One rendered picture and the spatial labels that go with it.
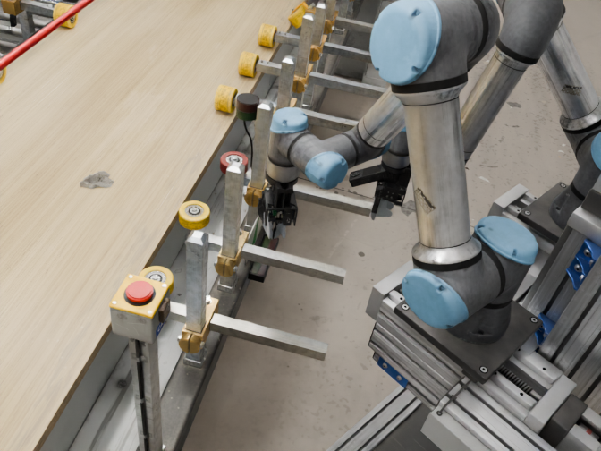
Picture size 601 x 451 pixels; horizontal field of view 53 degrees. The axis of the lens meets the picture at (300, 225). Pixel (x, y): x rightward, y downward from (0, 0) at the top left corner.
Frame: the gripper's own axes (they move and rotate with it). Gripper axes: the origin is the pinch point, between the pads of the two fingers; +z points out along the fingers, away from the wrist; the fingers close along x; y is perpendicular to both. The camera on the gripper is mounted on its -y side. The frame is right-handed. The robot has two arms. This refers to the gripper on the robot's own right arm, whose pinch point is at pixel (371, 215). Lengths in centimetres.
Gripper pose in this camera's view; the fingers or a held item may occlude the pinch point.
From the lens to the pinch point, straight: 176.7
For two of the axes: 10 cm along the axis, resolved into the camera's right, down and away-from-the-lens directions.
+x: 2.2, -6.3, 7.4
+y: 9.7, 2.4, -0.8
